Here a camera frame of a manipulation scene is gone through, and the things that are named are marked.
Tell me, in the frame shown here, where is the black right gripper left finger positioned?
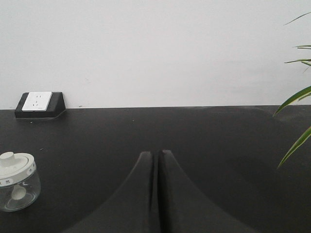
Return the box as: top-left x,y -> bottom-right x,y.
64,151 -> 154,233

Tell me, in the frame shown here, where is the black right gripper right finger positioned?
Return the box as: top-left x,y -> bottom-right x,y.
157,150 -> 256,233

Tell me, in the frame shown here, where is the glass jar with cream lid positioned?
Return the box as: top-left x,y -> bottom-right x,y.
0,152 -> 41,212

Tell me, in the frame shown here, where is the black white power socket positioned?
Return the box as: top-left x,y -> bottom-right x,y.
15,91 -> 66,118

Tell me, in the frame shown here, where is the green potted plant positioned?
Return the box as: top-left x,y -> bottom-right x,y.
272,11 -> 311,169

